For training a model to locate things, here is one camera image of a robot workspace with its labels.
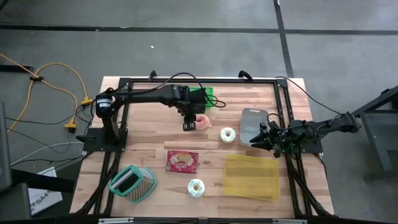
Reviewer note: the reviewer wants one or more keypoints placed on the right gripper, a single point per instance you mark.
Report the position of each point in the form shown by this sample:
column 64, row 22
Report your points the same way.
column 278, row 140

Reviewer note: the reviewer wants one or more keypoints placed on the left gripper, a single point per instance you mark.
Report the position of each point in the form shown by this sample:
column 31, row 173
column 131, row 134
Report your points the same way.
column 194, row 101

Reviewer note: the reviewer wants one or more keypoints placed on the white donut blue icing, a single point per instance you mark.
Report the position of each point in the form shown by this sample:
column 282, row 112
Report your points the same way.
column 190, row 190
column 222, row 137

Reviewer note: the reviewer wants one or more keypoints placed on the red snack packet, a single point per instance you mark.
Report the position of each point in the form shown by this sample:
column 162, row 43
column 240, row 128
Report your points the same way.
column 182, row 161

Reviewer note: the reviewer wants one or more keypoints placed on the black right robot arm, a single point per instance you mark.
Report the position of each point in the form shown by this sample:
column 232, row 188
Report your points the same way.
column 326, row 126

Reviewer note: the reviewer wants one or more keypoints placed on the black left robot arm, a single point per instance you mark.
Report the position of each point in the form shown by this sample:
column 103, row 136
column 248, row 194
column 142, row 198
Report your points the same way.
column 146, row 95

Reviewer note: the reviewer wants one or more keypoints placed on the pink sprinkled donut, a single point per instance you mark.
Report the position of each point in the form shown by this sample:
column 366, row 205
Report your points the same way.
column 206, row 121

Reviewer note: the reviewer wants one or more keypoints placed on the clear grey plastic container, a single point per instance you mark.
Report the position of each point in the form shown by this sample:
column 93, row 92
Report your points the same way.
column 248, row 124

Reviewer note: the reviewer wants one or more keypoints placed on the green plastic basket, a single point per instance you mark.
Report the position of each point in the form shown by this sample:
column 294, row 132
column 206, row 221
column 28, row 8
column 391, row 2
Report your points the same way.
column 209, row 92

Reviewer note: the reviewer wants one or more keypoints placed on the yellow transparent tray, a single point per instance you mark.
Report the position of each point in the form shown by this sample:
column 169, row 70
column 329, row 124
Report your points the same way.
column 248, row 177

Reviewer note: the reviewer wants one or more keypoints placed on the teal box grater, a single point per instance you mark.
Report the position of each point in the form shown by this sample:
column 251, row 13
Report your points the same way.
column 136, row 186

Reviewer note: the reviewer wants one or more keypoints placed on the black metal stand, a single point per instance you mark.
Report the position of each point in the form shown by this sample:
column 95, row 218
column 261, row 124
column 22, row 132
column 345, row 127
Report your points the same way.
column 377, row 146

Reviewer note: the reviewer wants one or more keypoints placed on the white labelled box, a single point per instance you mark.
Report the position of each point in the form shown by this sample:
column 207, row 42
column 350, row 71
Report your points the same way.
column 46, row 199

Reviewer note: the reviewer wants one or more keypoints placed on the black floor bar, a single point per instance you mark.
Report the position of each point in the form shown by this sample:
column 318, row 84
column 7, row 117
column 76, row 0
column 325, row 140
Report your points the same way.
column 15, row 68

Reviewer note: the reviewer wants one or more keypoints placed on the grey padded seat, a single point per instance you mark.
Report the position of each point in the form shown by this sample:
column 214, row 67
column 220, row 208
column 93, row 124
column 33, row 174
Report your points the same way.
column 15, row 202

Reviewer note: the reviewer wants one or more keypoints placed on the black aluminium table frame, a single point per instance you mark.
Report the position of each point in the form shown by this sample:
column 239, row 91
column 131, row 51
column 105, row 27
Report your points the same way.
column 202, row 81

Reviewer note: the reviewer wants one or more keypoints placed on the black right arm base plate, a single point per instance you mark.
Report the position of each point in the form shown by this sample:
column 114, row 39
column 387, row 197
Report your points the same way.
column 311, row 148

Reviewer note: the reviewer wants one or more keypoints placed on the silver aluminium bracket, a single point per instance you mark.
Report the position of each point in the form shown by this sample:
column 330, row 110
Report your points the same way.
column 115, row 220
column 289, row 221

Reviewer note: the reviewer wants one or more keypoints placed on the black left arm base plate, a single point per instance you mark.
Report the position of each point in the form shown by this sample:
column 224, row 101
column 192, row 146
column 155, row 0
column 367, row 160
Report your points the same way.
column 93, row 140

